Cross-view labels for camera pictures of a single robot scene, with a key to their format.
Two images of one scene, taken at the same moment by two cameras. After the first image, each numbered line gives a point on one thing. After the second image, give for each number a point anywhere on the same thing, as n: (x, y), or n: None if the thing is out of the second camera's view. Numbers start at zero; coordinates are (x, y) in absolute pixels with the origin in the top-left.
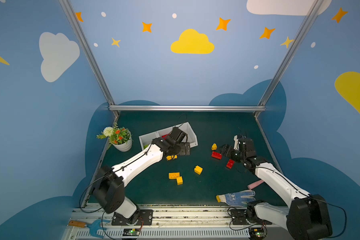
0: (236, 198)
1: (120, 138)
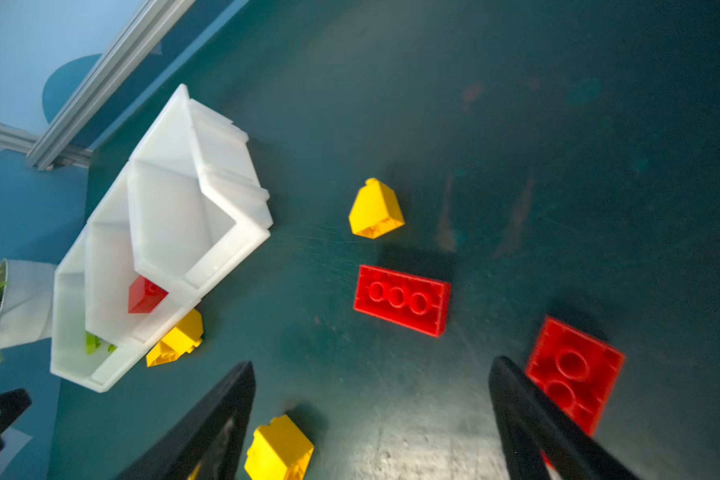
0: None
1: (14, 305)
